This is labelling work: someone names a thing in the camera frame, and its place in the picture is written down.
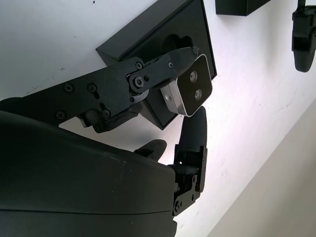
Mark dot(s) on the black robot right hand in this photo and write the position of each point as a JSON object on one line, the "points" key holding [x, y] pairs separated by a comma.
{"points": [[74, 185]]}

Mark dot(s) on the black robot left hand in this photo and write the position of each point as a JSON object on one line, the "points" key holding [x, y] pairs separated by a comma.
{"points": [[304, 37]]}

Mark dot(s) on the silver depth camera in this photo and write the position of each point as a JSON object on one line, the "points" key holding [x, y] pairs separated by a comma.
{"points": [[190, 91]]}

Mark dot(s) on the black Intel RealSense box lid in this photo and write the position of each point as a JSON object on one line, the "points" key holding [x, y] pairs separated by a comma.
{"points": [[239, 7]]}

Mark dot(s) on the black camera box base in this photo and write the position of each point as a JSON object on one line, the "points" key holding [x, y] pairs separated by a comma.
{"points": [[158, 44]]}

